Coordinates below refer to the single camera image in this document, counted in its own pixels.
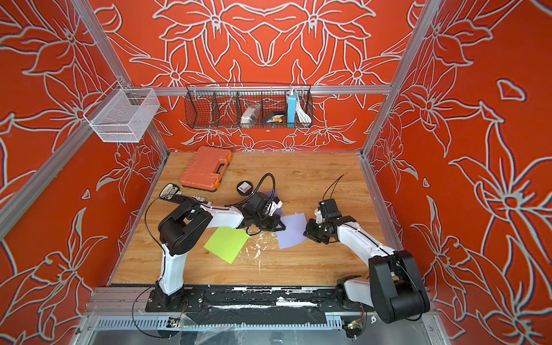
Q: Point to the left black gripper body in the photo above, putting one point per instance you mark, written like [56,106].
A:
[262,221]

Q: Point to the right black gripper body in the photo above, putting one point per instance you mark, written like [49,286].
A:
[325,235]

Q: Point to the light lavender square paper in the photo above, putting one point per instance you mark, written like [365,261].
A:
[295,225]

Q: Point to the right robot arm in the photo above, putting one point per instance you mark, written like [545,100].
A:
[394,287]

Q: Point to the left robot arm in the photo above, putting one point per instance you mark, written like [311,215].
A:
[181,230]

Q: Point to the dark purple square paper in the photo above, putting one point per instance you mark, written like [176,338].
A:
[270,193]

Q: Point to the lime green square paper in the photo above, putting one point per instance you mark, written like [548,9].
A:
[226,243]

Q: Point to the black round disc with label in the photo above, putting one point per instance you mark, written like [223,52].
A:
[245,188]

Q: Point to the orange plastic tool case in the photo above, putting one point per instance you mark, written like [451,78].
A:
[206,169]

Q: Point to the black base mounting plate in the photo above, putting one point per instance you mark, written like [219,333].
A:
[196,298]

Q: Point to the black item in basket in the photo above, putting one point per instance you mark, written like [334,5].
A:
[274,118]

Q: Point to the silver packet in basket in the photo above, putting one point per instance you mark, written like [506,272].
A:
[250,116]

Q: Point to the light blue box in basket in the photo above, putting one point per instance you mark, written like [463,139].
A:
[291,110]

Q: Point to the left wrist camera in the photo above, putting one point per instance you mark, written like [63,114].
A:
[275,207]

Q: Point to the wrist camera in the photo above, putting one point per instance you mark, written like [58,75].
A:
[327,211]
[275,207]

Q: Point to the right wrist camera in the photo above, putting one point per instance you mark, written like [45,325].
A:
[327,211]

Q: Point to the white slotted cable duct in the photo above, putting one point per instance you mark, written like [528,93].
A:
[173,323]

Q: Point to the black wire wall basket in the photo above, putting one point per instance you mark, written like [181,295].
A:
[220,106]

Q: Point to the clear plastic wall bin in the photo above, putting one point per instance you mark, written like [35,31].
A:
[123,116]

